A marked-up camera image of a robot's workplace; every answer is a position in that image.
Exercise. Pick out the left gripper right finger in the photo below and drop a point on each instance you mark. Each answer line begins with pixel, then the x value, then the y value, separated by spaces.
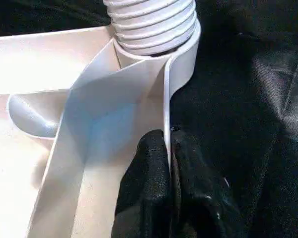
pixel 201 193

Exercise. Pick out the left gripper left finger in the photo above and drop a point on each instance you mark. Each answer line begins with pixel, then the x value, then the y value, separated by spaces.
pixel 144 186

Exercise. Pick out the white plastic table leg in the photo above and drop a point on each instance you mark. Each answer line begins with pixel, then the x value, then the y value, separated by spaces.
pixel 151 24

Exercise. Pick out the white plastic table top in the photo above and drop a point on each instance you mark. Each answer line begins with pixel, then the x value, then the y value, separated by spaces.
pixel 39 62

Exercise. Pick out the black work mat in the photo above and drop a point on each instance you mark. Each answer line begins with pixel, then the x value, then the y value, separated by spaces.
pixel 238 99

